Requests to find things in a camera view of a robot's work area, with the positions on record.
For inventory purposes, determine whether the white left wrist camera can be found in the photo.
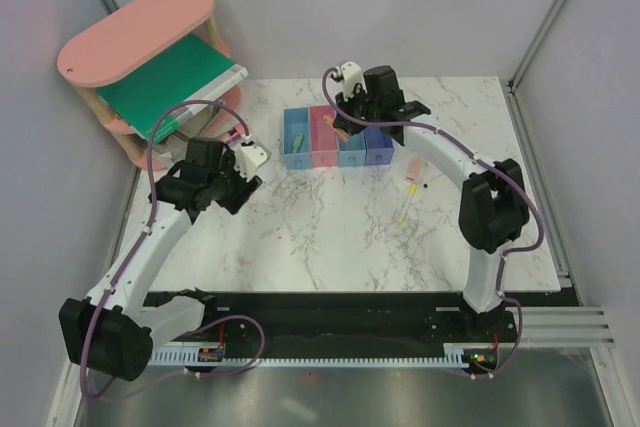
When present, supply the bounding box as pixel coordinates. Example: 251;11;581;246
233;141;270;179

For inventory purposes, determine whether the pink drawer bin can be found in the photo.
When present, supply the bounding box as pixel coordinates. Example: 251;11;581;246
309;105;339;168

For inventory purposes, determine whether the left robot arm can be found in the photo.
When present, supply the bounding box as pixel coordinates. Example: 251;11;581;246
59;137;270;381

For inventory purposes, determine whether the purple blue drawer bin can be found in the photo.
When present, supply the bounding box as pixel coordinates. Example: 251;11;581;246
364;127;394;166

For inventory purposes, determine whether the sky blue drawer bin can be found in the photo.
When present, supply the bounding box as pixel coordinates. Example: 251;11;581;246
339;132;366;168

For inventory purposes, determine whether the pink oval shelf rack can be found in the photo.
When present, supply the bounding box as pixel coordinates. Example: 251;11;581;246
57;0;241;169

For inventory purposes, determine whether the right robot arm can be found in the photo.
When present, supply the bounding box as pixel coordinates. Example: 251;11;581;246
321;62;531;341

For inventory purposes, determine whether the pink capped clear tube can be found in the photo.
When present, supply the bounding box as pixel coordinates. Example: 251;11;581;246
225;128;245;144

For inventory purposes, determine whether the green binder book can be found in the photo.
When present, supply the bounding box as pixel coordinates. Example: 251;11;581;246
96;34;248;139

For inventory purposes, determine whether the green mini stapler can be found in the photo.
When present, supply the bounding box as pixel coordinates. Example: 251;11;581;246
291;133;304;154

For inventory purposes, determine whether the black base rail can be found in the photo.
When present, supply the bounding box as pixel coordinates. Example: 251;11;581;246
181;291;517;346

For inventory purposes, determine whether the light blue drawer bin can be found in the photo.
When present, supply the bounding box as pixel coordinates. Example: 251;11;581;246
282;107;313;170

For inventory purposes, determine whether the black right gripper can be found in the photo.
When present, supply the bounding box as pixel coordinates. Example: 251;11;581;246
334;84;381;137

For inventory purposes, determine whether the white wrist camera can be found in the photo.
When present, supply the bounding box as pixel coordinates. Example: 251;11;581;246
233;141;270;179
331;61;365;99

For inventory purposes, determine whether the pink eraser stick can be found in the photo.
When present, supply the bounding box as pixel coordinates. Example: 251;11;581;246
406;157;422;183

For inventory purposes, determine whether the white cable duct strip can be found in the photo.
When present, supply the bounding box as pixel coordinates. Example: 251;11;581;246
148;337;493;368

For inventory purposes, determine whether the black tipped white pen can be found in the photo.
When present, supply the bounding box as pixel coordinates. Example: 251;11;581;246
422;176;447;189

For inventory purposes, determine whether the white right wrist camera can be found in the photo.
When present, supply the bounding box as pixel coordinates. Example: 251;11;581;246
331;61;365;99

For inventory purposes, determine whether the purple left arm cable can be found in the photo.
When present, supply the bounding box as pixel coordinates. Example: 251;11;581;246
79;99;266;400

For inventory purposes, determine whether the yellow tipped white pen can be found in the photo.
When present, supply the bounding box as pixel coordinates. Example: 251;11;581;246
397;183;417;224

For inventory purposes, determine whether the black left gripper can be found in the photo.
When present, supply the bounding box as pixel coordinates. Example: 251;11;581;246
207;149;262;215

